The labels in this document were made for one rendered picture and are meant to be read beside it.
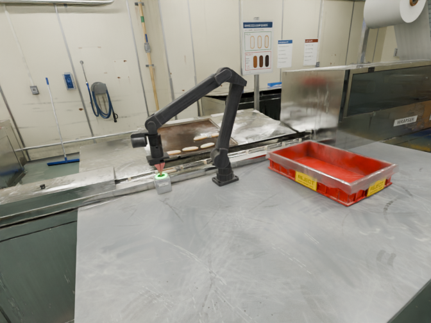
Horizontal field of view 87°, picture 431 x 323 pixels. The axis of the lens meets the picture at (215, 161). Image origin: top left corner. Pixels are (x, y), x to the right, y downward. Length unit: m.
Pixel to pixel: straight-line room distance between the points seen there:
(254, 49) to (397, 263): 1.96
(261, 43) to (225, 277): 2.07
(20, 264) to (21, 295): 0.18
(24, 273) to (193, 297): 0.94
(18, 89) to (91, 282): 4.48
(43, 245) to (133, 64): 3.98
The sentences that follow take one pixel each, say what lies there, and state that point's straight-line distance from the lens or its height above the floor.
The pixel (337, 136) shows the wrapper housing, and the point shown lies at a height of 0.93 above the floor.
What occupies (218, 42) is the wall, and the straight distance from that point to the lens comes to 5.34.
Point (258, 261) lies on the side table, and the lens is 0.74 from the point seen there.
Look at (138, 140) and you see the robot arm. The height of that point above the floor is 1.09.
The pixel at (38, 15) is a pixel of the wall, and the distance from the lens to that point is 5.02.
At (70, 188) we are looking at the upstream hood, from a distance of 1.19.
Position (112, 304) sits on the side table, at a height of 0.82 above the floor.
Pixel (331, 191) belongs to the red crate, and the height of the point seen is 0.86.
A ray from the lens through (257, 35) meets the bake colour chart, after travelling 2.37.
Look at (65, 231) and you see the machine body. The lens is 1.29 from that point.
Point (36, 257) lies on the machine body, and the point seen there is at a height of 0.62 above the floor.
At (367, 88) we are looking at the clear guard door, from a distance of 1.66.
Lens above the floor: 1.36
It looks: 22 degrees down
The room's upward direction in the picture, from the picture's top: 5 degrees counter-clockwise
